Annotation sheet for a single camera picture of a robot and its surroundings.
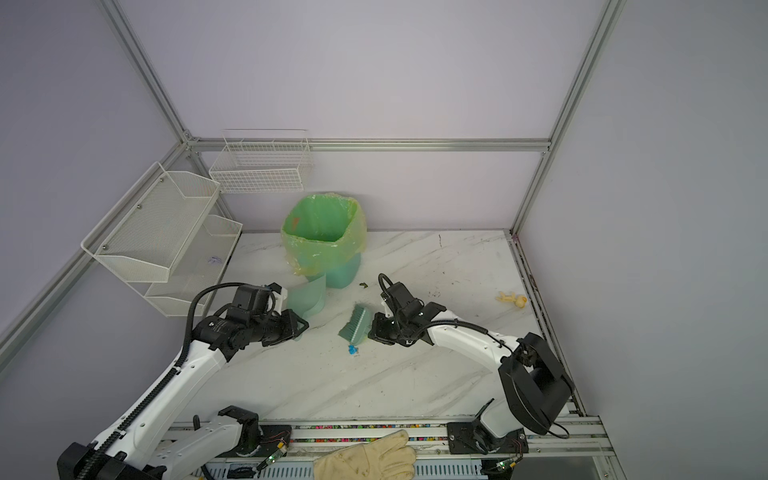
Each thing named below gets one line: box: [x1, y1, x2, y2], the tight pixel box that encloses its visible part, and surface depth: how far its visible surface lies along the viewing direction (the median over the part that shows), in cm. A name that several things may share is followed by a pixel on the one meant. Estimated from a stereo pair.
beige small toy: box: [496, 292, 527, 308], surface depth 101 cm
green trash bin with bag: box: [281, 193, 368, 289], surface depth 97 cm
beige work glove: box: [313, 430, 417, 480], surface depth 72 cm
